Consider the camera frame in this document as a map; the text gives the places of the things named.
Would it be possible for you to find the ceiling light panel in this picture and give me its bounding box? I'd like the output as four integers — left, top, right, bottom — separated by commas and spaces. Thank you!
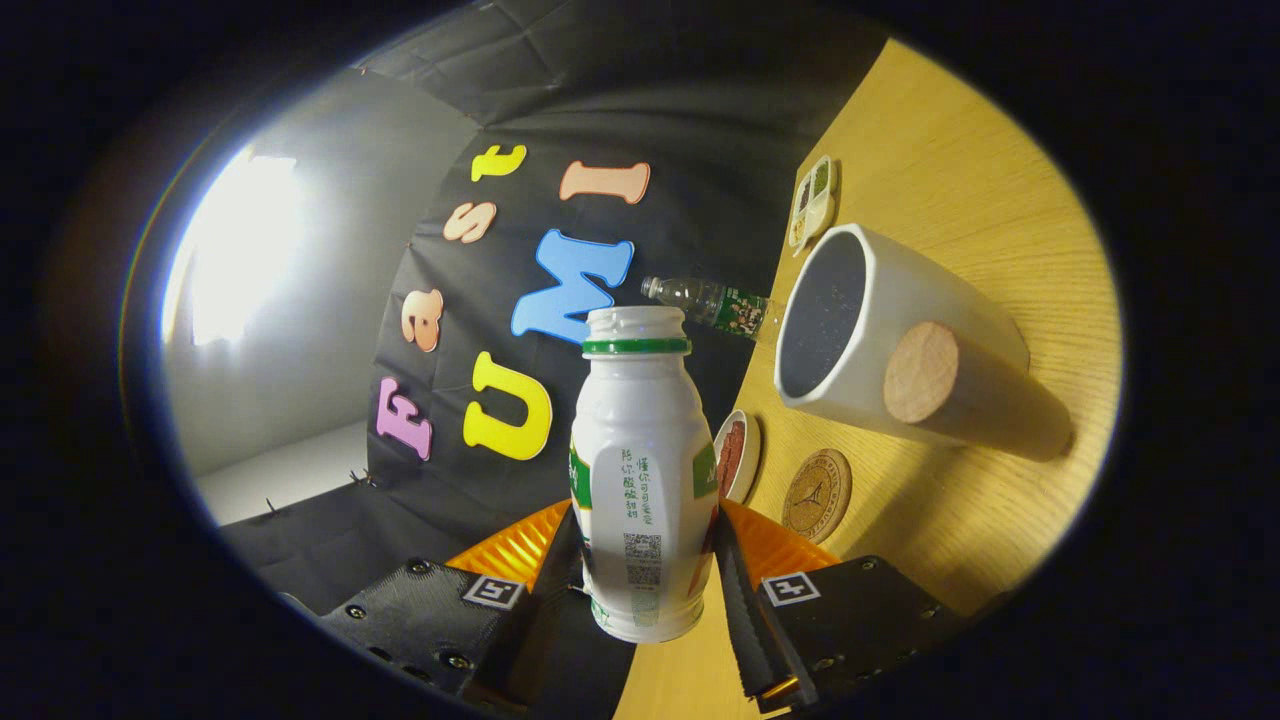
165, 150, 306, 346

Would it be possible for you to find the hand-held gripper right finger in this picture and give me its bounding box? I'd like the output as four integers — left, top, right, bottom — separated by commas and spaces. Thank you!
712, 498, 966, 713

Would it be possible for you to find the clear plastic water bottle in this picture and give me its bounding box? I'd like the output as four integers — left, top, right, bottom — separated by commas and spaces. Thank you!
641, 275, 791, 346

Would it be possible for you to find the white juice bottle green label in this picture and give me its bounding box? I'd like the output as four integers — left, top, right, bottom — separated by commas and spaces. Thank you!
568, 306, 721, 644

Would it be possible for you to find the black backdrop cloth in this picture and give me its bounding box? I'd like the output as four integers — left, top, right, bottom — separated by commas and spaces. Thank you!
215, 0, 891, 616

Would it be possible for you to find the round cork coaster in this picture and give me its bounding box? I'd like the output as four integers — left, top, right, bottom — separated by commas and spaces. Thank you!
781, 448, 854, 545

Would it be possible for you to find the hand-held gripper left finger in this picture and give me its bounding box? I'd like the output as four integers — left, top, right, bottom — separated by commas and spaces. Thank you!
320, 498, 641, 716

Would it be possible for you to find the wooden table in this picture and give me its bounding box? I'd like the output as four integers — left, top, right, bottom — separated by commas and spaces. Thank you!
612, 38, 1126, 720

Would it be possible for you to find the white cup wooden handle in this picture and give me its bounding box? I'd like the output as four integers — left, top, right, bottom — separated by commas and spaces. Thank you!
773, 222, 1074, 463

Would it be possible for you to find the small white dish red filling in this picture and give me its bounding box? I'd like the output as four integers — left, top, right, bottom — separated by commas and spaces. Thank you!
712, 409, 762, 504

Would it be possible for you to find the white divided dish with beans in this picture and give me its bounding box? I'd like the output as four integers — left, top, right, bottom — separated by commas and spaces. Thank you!
787, 155, 839, 251

